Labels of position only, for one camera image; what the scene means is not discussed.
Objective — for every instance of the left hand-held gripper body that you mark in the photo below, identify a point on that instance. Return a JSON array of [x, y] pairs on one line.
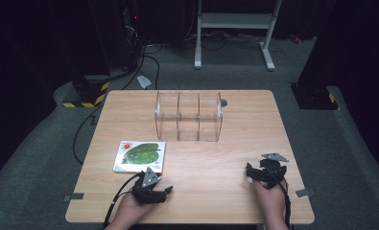
[[147, 185]]

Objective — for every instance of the white floor tape patch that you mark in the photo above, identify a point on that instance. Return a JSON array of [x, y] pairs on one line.
[[144, 81]]

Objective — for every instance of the black stand base yellow mark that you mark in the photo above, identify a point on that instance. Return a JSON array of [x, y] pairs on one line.
[[315, 97]]

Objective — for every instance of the green leaf picture book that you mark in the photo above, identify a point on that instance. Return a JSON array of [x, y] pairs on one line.
[[142, 155]]

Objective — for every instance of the grey tape strip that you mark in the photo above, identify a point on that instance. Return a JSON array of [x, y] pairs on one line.
[[74, 196], [304, 192]]

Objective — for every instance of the clear acrylic divided rack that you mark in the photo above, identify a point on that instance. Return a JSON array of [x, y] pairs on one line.
[[188, 116]]

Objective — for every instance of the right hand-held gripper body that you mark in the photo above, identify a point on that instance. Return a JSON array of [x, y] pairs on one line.
[[270, 169]]

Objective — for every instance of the white metal stand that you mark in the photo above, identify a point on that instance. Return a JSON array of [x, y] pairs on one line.
[[235, 20]]

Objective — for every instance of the black yellow striped stand base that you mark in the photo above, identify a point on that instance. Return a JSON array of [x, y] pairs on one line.
[[89, 92]]

